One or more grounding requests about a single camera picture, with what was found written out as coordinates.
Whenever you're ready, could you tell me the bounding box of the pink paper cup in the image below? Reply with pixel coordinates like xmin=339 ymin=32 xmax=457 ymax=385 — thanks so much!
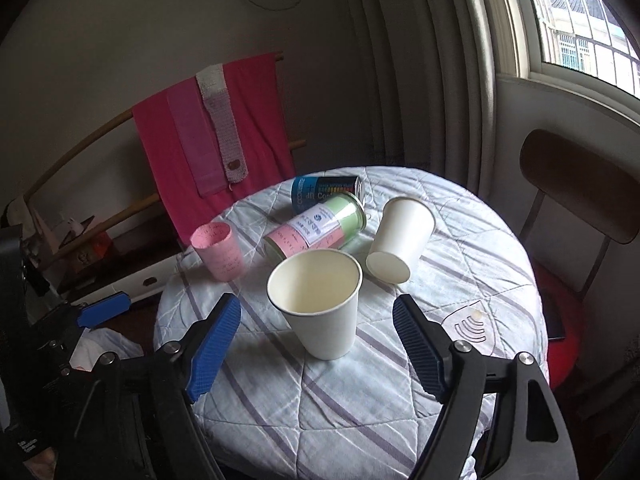
xmin=190 ymin=221 xmax=245 ymax=282

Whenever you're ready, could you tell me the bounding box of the white paper cup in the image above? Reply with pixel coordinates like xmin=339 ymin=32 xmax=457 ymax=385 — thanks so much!
xmin=366 ymin=196 xmax=435 ymax=285
xmin=267 ymin=249 xmax=363 ymax=361

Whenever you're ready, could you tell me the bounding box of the pink and green cup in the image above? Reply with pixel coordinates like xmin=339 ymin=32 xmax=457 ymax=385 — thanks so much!
xmin=264 ymin=192 xmax=367 ymax=260

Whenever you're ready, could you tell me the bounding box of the blue black printed cup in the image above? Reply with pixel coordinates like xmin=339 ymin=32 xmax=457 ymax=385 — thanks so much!
xmin=291 ymin=176 xmax=361 ymax=214

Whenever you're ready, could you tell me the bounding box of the white crumpled cloth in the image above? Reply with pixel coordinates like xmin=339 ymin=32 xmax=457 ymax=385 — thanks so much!
xmin=70 ymin=328 xmax=143 ymax=372

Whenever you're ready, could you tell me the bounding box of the red box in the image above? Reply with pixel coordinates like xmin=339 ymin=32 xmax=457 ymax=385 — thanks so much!
xmin=67 ymin=232 xmax=113 ymax=273

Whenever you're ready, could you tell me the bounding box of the white purple quilted tablecloth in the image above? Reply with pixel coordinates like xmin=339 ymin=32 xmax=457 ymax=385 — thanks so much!
xmin=154 ymin=167 xmax=548 ymax=479

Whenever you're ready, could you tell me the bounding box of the red seat cushion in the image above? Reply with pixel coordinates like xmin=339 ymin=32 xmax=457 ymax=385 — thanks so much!
xmin=533 ymin=262 xmax=585 ymax=389

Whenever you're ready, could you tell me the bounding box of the wooden towel rack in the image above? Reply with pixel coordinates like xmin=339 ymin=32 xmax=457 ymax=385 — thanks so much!
xmin=22 ymin=49 xmax=307 ymax=261

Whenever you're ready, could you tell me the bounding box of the light pink hanging cloth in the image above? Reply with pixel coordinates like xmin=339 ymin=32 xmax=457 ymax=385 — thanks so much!
xmin=166 ymin=77 xmax=227 ymax=198

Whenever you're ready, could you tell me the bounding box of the wooden back chair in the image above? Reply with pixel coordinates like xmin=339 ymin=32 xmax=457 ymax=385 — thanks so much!
xmin=518 ymin=129 xmax=639 ymax=299

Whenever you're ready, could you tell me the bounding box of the magenta hanging towel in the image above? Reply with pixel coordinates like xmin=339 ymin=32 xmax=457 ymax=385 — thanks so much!
xmin=132 ymin=52 xmax=295 ymax=244

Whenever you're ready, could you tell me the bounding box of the grey curtain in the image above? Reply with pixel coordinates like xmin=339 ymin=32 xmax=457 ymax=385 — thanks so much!
xmin=345 ymin=0 xmax=497 ymax=200

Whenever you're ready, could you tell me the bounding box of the knitted lilac white strap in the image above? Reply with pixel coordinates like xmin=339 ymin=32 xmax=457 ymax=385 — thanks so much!
xmin=194 ymin=62 xmax=251 ymax=184

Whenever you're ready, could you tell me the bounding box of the white window frame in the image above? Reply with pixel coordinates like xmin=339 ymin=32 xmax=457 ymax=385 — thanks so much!
xmin=484 ymin=0 xmax=639 ymax=125

